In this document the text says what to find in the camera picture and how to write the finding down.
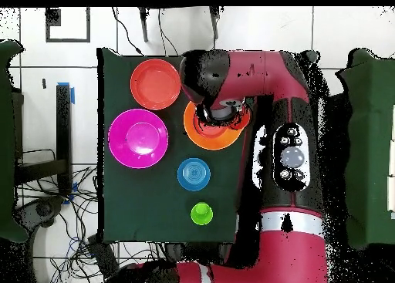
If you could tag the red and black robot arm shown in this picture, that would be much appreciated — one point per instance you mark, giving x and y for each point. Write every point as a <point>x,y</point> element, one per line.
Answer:
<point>277,249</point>

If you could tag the black power strip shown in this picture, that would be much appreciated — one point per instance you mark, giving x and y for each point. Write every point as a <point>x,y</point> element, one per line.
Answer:
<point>103,258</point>

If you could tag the small red bowl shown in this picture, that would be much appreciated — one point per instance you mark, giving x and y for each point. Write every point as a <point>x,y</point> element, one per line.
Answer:
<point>213,132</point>

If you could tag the blue bowl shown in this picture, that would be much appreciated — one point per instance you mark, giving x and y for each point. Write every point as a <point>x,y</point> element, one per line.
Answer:
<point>193,174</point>

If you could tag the black stand leg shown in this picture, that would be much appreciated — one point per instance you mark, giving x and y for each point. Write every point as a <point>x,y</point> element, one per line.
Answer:
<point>144,27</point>
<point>215,24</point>

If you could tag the black round device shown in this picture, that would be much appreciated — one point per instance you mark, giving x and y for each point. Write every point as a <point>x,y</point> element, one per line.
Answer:
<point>43,209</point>

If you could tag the large pink bowl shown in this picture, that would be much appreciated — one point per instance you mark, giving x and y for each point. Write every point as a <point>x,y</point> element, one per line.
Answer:
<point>138,138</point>

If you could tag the red cup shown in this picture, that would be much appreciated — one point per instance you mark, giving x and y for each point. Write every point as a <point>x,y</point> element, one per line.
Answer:
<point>244,119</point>

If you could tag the dark green table cloth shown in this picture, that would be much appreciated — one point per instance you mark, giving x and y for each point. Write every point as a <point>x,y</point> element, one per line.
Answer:
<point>139,202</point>

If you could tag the large red bowl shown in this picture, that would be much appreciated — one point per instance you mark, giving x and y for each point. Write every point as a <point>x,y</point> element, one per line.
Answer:
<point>155,84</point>

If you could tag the large orange bowl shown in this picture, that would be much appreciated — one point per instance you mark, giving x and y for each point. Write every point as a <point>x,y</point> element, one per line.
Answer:
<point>213,142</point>

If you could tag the black square frame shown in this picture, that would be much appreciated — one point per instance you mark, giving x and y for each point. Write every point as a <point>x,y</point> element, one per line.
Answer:
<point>53,17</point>

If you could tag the black table base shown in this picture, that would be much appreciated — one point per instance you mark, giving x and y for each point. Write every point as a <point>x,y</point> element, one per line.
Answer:
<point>197,250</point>

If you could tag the green cloth covered table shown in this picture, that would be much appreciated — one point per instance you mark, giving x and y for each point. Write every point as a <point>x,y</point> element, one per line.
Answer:
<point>370,110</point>
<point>7,141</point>

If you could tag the green cup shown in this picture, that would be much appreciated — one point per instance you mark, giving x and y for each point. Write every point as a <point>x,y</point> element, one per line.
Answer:
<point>201,213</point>

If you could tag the black post with blue tape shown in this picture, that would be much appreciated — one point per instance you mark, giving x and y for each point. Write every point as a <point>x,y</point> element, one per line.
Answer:
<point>63,125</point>

